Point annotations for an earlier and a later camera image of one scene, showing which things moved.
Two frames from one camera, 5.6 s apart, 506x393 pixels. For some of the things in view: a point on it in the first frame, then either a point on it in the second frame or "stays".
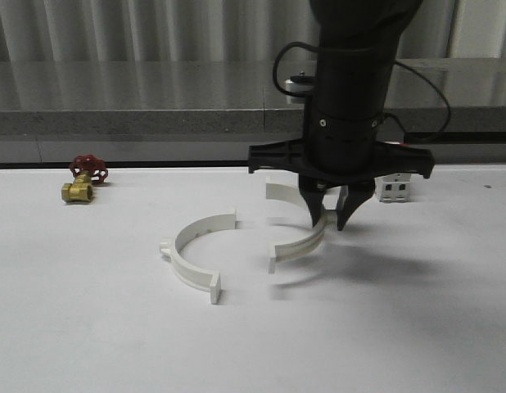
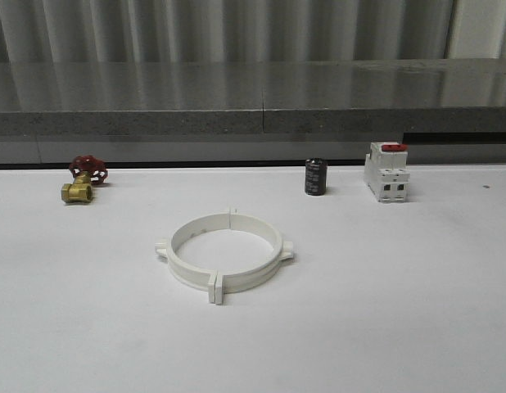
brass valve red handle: [88, 169] stays
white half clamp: [284, 185] -> [259, 274]
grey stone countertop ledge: [191, 111] stays
